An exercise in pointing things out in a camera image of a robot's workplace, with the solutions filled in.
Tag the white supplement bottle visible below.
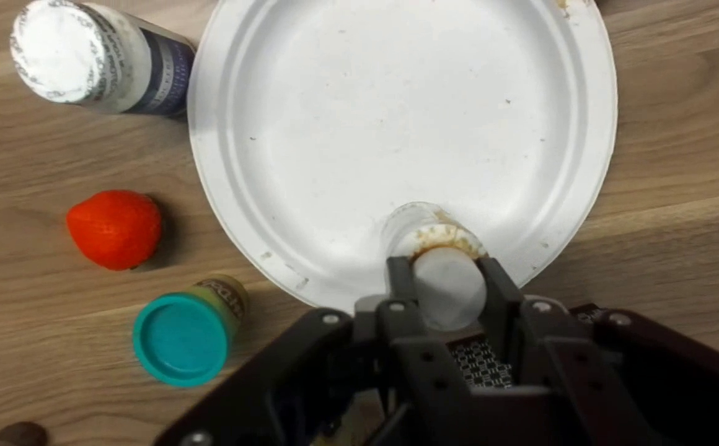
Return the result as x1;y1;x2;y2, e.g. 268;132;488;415
10;0;193;116

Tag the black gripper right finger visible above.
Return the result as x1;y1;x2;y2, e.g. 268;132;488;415
477;255;649;446

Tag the teal-lid play-doh tub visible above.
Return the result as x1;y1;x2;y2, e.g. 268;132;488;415
131;279;247;390

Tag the red toy strawberry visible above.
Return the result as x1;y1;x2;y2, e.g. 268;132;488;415
64;192;164;271

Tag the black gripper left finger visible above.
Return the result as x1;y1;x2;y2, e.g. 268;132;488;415
375;259;479;446

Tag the white paper plate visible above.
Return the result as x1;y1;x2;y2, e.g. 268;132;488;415
189;0;617;310

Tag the small cream pill bottle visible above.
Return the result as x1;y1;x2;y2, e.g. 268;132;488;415
381;201;485;332

